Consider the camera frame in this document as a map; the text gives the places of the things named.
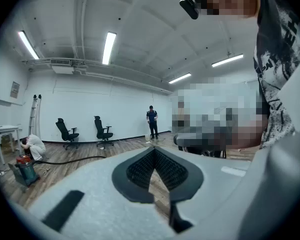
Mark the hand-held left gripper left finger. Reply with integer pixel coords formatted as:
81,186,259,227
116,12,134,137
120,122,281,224
28,146,177,240

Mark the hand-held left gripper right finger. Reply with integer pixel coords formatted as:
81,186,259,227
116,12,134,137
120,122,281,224
154,146,251,234

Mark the vacuum wand with hose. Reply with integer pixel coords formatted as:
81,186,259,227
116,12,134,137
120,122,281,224
34,155,108,165

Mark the red and green vacuum canister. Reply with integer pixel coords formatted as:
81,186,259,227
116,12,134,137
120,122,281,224
7,154,41,194

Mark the black office chair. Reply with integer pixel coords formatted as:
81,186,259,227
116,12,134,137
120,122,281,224
93,115,115,149
55,117,80,151

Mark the ceiling tube light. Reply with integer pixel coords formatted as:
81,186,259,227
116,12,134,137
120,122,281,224
211,53,245,68
101,31,118,66
17,30,40,61
168,72,192,85

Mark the aluminium ladder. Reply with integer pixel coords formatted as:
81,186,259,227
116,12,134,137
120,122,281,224
27,93,43,139

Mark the brown cardboard box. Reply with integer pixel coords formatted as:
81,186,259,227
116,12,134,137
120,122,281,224
0,133,16,150

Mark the white table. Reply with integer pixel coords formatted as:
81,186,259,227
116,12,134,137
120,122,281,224
0,124,23,165

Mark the person's black printed t-shirt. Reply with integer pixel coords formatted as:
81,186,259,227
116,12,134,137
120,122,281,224
253,0,300,150

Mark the white air conditioner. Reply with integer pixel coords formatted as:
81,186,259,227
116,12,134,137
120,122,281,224
49,58,75,75

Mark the white cable trunking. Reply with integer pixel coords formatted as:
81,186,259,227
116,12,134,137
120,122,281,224
19,57,175,95

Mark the wall poster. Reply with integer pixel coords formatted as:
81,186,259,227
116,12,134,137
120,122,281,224
9,80,21,99

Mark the black head-mounted camera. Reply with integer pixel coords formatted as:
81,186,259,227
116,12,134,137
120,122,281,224
179,0,200,20

